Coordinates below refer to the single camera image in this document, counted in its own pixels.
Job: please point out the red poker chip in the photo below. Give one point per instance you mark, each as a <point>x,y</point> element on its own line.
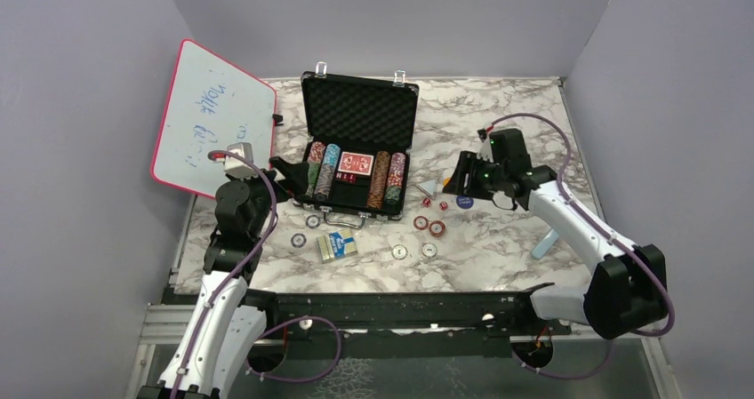
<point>420,223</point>
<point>437,228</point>

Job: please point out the blue dealer button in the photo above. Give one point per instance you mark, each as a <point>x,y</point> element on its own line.
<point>464,202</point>

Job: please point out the red green chip stack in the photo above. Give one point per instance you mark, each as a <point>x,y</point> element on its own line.
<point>314,160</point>

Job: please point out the blue playing card deck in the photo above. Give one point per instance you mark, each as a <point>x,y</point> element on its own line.
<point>337,245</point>

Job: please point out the pink framed whiteboard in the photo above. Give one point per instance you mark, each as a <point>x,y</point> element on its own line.
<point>210,105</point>

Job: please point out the purple green chip stack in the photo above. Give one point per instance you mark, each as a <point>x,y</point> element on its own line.
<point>395,178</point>

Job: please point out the white poker chip right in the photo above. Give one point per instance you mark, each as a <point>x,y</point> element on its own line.
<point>429,250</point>

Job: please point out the grey poker chip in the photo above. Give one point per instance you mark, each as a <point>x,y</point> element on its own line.
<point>313,221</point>

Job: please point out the clear plastic triangle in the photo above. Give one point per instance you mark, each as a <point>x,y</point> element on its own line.
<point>430,188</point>

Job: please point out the orange black chip stack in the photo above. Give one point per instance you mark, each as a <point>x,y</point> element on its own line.
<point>379,179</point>

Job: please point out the black poker case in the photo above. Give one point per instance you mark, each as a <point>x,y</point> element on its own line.
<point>360,115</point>

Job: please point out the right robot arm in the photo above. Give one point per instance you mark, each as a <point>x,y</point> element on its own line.
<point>628,284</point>

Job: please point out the blue orange chip stack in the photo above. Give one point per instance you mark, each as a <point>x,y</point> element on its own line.
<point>327,171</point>

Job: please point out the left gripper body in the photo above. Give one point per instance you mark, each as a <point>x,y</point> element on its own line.
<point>260,191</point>

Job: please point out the blue white poker chip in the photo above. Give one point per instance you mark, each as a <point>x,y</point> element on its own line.
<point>298,240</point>

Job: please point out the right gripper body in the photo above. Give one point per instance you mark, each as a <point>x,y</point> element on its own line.
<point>484,176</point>

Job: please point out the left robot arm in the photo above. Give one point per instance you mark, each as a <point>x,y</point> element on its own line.
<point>222,327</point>

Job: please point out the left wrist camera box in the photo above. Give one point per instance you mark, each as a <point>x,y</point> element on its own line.
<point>238,167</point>

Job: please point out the red dice in case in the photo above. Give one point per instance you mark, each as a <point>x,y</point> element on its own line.
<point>346,177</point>

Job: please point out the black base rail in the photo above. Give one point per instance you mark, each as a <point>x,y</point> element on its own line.
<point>396,325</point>

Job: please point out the red poker chip right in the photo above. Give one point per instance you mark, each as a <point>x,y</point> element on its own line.
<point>437,228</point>

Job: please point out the red playing card deck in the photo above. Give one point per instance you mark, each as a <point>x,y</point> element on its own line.
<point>356,163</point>

